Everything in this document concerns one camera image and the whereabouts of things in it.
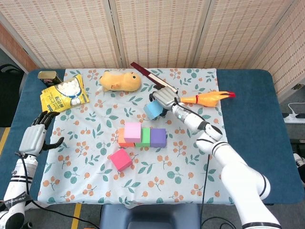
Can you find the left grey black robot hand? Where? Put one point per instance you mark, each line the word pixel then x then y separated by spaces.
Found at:
pixel 32 140

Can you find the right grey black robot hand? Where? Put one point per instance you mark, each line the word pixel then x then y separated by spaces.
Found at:
pixel 166 96

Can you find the light blue foam cube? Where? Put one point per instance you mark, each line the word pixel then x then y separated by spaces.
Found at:
pixel 153 109

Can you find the purple foam cube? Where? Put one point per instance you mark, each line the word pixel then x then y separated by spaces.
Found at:
pixel 158 138

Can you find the green foam cube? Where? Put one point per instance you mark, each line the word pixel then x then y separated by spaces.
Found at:
pixel 145 136

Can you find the light pink foam cube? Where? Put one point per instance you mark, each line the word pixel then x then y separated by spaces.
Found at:
pixel 132 132

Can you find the orange foam cube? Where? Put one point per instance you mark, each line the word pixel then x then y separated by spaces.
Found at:
pixel 121 138

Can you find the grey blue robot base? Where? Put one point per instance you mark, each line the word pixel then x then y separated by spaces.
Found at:
pixel 150 217

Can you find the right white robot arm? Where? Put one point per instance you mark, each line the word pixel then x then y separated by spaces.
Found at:
pixel 238 171

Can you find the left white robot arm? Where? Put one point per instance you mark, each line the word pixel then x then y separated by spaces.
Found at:
pixel 19 181

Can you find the dark red folded fan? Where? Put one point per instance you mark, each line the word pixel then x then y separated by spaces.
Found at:
pixel 145 71

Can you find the yellow rubber chicken toy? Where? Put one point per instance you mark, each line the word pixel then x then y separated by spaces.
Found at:
pixel 207 98

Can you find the yellow plush animal toy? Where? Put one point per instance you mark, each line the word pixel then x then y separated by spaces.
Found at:
pixel 121 81

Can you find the black chair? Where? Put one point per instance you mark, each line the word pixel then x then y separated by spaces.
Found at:
pixel 9 95

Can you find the yellow marshmallow snack bag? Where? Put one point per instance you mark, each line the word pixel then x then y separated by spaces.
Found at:
pixel 59 97

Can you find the olive metal tin can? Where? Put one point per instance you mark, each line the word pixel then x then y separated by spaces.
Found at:
pixel 48 77

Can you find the beige woven folding screen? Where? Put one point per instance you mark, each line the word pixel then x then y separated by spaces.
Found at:
pixel 155 31

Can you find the magenta foam cube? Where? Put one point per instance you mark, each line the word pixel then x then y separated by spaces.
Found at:
pixel 120 159

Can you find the blue felt table cover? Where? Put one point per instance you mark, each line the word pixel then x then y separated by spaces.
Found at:
pixel 250 107

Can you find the floral print tablecloth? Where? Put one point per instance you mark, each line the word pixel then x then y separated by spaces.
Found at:
pixel 166 186

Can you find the white power strip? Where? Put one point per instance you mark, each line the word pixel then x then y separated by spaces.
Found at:
pixel 290 119

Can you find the black white sneaker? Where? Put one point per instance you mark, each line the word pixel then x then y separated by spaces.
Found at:
pixel 300 164

